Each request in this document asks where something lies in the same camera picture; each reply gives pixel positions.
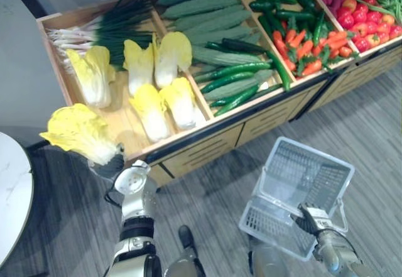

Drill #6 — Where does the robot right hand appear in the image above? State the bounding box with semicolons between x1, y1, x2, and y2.
290;202;334;236

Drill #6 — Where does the yellow napa cabbage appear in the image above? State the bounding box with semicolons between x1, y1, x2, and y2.
122;33;155;96
39;102;125;167
65;45;117;109
128;83;171;143
153;31;193;90
158;77;207;131

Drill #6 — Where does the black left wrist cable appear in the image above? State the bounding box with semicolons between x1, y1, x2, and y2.
104;188;124;209

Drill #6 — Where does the bright green cucumber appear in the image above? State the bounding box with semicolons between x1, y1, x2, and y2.
208;62;273;82
200;71;256;95
214;83;261;117

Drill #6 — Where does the round white marble table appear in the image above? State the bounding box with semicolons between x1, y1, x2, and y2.
0;131;35;261

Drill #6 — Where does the white plastic shopping basket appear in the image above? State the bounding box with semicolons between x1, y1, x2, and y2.
237;136;356;263

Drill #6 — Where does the robot right leg silver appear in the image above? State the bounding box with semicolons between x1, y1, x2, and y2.
247;235;287;277

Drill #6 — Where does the wooden fruit display stand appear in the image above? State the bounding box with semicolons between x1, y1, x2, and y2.
293;0;402;123

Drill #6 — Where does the robot left foot dark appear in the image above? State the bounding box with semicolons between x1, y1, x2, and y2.
178;224;196;250

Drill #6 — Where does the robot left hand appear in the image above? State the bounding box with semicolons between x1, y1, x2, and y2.
89;143;126;181

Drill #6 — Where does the wooden vegetable display stand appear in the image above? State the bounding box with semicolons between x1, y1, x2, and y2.
35;0;339;187

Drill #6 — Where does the green onion bunch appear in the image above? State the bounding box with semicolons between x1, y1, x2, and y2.
46;0;155;71

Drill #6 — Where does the long curved green pepper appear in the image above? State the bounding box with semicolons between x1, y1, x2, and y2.
266;50;292;92

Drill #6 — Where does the short green cucumber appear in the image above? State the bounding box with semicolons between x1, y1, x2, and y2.
209;98;234;109

